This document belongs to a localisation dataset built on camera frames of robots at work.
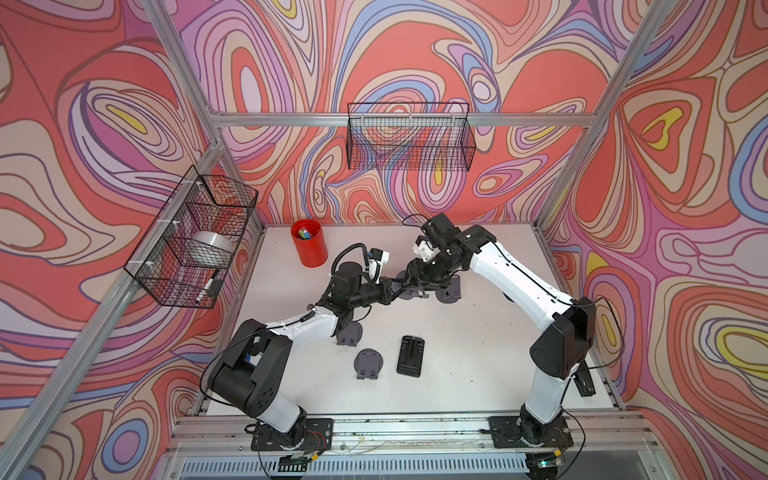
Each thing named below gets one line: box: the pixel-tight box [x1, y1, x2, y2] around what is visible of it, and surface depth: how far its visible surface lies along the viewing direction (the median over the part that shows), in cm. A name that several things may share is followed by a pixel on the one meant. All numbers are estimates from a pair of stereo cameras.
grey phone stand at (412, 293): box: [399, 288, 430, 300], surface depth 78 cm
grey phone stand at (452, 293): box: [435, 275, 461, 304], surface depth 97 cm
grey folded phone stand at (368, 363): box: [353, 348, 384, 380], surface depth 86 cm
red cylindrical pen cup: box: [291, 219, 329, 268], surface depth 104 cm
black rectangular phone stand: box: [396, 335, 425, 378], surface depth 86 cm
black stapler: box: [574, 360, 596, 397], surface depth 80 cm
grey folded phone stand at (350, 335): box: [336, 321, 363, 347], surface depth 90 cm
